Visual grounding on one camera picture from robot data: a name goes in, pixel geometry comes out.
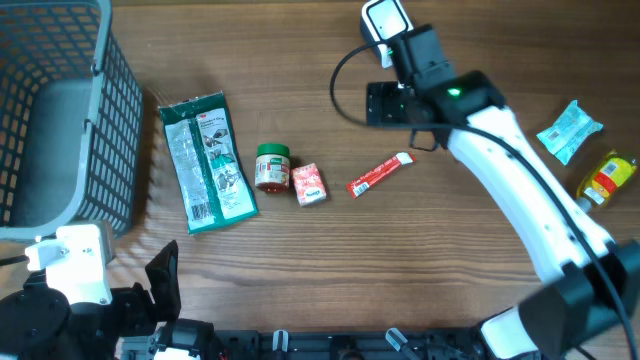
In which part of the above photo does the red slim stick packet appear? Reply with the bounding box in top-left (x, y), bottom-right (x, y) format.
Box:
top-left (346, 152), bottom-right (415, 199)

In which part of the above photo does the dark green box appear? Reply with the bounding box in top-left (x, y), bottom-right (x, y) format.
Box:
top-left (159, 92), bottom-right (259, 234)

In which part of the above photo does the red juice carton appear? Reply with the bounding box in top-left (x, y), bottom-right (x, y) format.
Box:
top-left (291, 163), bottom-right (327, 206)

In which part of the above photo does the green lid spice jar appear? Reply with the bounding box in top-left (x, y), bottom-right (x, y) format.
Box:
top-left (255, 143), bottom-right (290, 193)

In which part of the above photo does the green white snack pack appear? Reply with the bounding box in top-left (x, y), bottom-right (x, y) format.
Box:
top-left (537, 100), bottom-right (603, 165)

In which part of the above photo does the yellow liquid bottle grey cap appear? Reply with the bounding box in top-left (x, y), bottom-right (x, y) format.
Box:
top-left (575, 150), bottom-right (639, 214)

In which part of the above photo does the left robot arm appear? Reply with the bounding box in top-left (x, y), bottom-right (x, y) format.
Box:
top-left (1, 241), bottom-right (227, 359)

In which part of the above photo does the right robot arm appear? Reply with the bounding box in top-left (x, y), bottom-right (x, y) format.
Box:
top-left (362, 25), bottom-right (639, 359)

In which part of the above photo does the white barcode scanner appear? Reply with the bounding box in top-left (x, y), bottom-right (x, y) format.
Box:
top-left (360, 0), bottom-right (414, 69)

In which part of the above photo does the grey plastic mesh basket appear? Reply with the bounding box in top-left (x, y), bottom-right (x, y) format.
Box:
top-left (1, 0), bottom-right (143, 243)

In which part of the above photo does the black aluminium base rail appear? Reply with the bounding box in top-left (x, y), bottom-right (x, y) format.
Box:
top-left (215, 328), bottom-right (494, 360)

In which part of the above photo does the right black camera cable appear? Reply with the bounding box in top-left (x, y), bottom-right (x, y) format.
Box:
top-left (328, 40), bottom-right (640, 360)

